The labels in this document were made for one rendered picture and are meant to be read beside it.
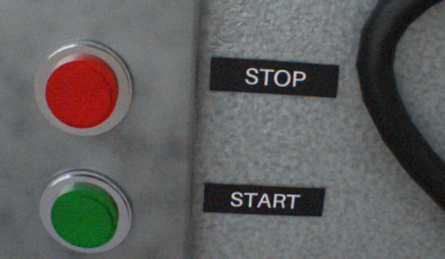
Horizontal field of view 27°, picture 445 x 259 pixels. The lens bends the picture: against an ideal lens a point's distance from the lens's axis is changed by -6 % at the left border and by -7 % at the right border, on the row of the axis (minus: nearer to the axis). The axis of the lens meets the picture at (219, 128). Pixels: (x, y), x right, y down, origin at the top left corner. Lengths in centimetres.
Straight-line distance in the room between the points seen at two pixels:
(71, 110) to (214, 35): 6
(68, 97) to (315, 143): 10
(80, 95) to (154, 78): 3
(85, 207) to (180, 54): 7
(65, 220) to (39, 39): 7
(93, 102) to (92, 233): 5
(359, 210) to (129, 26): 12
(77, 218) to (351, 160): 11
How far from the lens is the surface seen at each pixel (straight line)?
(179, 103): 34
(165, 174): 35
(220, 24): 35
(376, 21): 33
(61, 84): 33
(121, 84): 34
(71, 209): 36
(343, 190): 38
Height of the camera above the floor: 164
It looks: 27 degrees down
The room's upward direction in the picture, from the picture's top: 3 degrees clockwise
